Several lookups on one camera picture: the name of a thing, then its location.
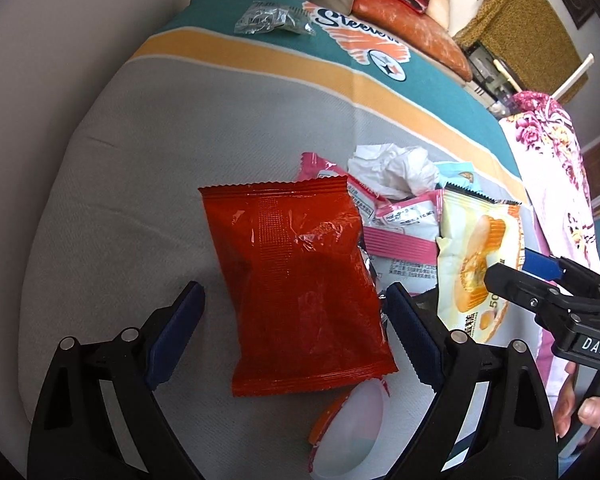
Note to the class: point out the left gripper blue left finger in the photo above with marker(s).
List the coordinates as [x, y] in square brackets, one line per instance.
[168, 332]

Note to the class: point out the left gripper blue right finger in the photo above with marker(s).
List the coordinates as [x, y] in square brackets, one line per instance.
[416, 329]

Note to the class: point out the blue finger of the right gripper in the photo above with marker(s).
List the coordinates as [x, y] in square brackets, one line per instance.
[541, 266]
[520, 288]

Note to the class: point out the orange cake snack packet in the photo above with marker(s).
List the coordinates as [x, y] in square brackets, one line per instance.
[476, 232]

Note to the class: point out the light blue oat snack packet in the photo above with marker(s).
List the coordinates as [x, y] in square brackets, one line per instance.
[462, 174]

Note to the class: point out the red foil snack bag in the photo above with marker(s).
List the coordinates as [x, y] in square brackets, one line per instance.
[307, 310]

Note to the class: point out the person's right hand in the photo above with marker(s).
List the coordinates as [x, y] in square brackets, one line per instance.
[588, 412]

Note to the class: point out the pink floral bed quilt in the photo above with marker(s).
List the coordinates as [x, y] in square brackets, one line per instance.
[547, 153]

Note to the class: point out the clear plastic cup lid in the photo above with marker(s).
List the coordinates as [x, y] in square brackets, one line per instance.
[345, 434]

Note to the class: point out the pink white wrapper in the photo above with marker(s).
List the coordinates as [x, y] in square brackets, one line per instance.
[399, 238]

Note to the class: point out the crumpled white tissue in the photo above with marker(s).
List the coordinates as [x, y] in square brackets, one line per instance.
[394, 172]

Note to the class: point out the teal orange grey blanket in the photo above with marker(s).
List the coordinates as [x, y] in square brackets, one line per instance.
[124, 228]

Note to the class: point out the brown patterned cloth cover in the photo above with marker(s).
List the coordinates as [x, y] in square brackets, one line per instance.
[528, 36]

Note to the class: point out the crumpled clear plastic bag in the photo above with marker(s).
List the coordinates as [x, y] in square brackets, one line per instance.
[263, 17]

